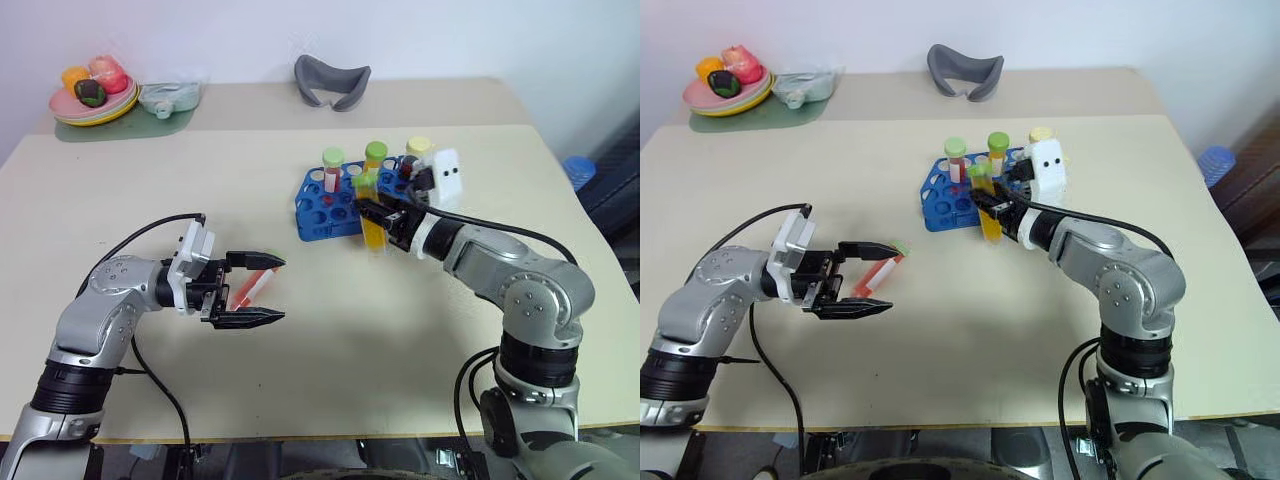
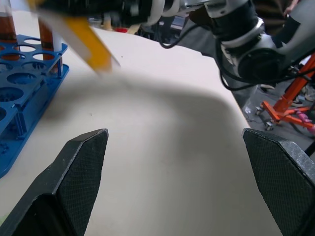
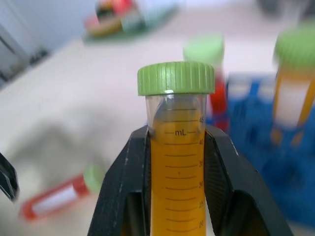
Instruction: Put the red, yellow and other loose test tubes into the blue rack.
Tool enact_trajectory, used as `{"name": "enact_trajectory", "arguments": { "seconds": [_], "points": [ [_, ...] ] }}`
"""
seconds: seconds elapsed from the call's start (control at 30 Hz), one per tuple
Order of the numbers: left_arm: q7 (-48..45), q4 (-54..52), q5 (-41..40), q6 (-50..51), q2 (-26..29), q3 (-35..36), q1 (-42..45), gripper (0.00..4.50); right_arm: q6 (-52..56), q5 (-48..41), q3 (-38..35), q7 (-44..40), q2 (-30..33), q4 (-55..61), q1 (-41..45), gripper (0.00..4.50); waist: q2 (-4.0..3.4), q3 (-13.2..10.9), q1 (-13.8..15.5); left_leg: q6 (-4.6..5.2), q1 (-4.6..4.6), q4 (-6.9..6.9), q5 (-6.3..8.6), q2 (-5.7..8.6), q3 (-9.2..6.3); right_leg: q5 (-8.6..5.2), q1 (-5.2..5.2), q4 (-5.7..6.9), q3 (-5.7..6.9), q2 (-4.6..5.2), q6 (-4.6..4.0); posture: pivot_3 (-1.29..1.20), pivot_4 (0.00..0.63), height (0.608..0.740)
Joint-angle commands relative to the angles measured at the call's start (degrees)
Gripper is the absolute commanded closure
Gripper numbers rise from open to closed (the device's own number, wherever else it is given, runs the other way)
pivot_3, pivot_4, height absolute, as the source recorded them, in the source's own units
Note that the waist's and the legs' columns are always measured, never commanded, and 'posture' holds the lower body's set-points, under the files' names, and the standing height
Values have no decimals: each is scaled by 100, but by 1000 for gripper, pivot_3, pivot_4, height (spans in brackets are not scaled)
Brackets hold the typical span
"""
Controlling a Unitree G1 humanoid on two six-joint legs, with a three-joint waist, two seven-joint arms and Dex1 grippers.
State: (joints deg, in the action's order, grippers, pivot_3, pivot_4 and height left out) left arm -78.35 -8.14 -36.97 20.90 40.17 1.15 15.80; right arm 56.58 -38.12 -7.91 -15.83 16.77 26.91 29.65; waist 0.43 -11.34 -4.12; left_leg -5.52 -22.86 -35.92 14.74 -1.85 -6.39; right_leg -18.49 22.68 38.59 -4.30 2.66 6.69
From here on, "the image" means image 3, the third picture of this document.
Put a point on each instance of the green tray with boxes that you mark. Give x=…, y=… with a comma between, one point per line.
x=123, y=19

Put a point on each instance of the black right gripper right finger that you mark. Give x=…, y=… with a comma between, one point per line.
x=236, y=182

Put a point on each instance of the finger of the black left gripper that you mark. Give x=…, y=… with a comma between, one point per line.
x=118, y=186

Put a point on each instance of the yellow liquid test tube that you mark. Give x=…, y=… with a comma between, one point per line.
x=176, y=137
x=291, y=98

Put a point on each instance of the blue test tube rack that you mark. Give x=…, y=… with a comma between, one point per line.
x=270, y=157

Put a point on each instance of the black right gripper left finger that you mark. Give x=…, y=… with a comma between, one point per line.
x=7, y=179

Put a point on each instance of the red liquid test tube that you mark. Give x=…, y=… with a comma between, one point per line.
x=217, y=98
x=56, y=196

